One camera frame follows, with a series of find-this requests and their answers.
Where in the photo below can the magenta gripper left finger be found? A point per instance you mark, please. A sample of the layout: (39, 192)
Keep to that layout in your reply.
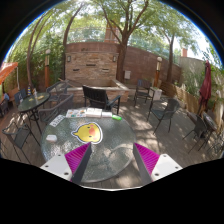
(70, 166)

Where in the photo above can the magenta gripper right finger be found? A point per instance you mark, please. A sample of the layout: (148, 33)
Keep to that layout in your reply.
(153, 166)

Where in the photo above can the round glass patio table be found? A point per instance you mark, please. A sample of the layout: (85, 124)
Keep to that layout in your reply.
(108, 158)

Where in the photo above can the colourful picture book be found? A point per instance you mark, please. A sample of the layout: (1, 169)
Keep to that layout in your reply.
(76, 113)

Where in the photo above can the white box stack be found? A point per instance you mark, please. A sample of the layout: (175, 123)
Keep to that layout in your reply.
(94, 112)

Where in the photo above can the green marker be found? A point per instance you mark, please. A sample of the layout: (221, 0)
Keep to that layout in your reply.
(116, 117)

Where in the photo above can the black metal chair near left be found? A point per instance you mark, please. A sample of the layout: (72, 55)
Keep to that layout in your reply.
(17, 135)

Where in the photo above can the black metal chair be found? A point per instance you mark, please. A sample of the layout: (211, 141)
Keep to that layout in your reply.
(17, 135)
(142, 90)
(167, 113)

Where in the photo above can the small white flat box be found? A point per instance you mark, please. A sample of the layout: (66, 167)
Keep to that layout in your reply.
(107, 114)

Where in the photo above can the black metal chair right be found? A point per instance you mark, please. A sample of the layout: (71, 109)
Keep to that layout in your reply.
(167, 113)

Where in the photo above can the black wooden chair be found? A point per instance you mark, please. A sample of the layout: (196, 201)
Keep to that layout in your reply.
(98, 99)

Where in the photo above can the black metal chair far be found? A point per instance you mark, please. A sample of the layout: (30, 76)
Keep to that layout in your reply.
(142, 90)

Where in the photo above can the closed maroon patio umbrella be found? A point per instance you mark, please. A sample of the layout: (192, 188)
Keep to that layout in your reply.
(205, 90)

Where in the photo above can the orange umbrella canopy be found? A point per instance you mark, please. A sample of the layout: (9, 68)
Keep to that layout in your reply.
(6, 69)

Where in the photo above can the brick fountain wall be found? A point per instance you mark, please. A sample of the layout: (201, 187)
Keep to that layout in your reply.
(95, 64)

